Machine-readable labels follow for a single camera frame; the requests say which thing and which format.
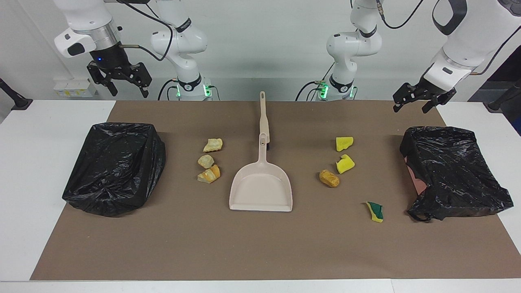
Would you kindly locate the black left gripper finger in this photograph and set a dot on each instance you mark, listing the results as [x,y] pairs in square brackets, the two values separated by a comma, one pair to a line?
[438,101]
[406,94]

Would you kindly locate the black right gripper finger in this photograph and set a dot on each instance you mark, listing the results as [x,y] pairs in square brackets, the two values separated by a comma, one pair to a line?
[97,75]
[143,77]

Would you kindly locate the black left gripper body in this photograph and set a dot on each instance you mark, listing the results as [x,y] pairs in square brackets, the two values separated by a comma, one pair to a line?
[429,89]

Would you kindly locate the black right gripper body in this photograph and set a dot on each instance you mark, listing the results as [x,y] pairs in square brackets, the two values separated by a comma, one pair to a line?
[112,61]

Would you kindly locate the pale round bread chunk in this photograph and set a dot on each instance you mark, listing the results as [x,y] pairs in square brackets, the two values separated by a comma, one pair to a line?
[206,161]

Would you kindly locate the brown bread roll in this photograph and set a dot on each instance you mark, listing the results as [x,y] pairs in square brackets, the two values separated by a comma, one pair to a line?
[329,178]

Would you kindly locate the orange crust bread chunk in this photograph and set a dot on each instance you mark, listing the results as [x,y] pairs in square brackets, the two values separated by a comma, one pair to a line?
[210,175]

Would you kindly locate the green and yellow sponge piece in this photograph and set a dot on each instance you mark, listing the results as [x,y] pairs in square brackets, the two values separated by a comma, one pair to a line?
[376,212]

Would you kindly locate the beige hand brush black bristles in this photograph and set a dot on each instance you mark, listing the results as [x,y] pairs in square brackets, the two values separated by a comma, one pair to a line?
[263,114]

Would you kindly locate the beige plastic dustpan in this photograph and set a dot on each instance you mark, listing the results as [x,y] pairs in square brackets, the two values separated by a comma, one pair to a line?
[260,187]

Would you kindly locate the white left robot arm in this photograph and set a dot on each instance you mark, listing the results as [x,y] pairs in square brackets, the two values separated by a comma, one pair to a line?
[354,44]

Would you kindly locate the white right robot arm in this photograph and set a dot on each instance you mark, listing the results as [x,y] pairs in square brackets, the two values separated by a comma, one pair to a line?
[179,40]

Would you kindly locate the black plastic trash bag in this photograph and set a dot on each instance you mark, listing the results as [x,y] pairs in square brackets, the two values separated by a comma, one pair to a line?
[456,171]
[114,167]

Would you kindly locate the pink bin under bag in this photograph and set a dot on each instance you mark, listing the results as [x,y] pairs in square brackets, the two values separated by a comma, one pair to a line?
[419,182]

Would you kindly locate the brown table mat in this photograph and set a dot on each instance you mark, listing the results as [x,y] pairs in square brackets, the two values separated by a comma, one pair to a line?
[244,244]

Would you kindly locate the white wall socket box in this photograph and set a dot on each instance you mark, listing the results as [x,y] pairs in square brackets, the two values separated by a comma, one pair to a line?
[73,87]

